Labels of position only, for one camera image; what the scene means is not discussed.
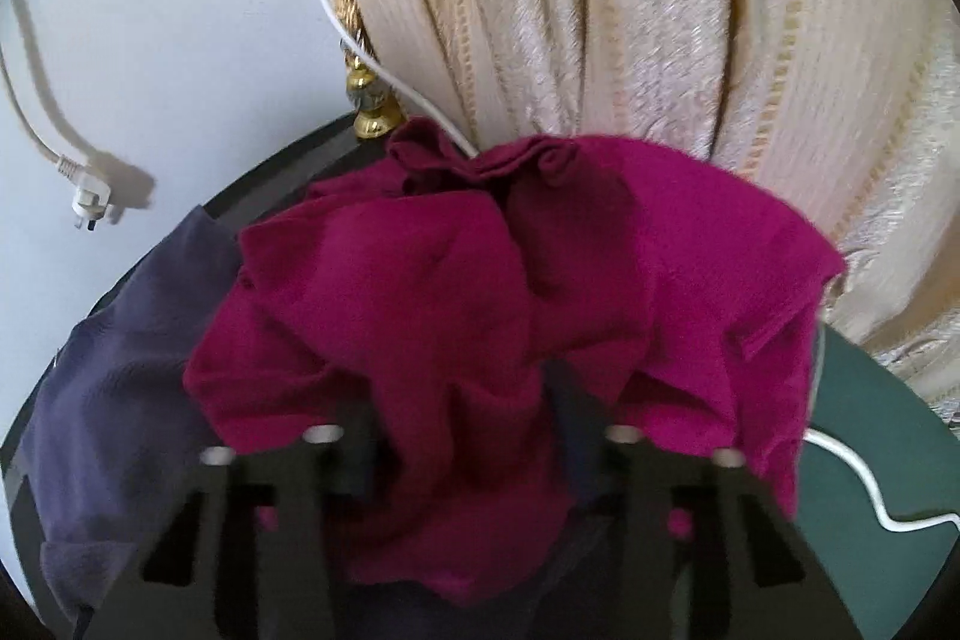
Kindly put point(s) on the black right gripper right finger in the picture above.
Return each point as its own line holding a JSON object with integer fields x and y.
{"x": 691, "y": 547}

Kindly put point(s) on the purple grey garment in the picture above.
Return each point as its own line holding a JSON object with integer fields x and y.
{"x": 113, "y": 433}

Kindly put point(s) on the magenta knit sweater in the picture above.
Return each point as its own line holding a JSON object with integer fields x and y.
{"x": 436, "y": 288}

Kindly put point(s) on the gold curtain tieback tassel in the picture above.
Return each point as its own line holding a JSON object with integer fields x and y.
{"x": 378, "y": 112}

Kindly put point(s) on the beige patterned curtain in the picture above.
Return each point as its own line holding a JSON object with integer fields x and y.
{"x": 846, "y": 108}

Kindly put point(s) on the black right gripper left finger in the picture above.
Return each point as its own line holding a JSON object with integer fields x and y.
{"x": 241, "y": 552}

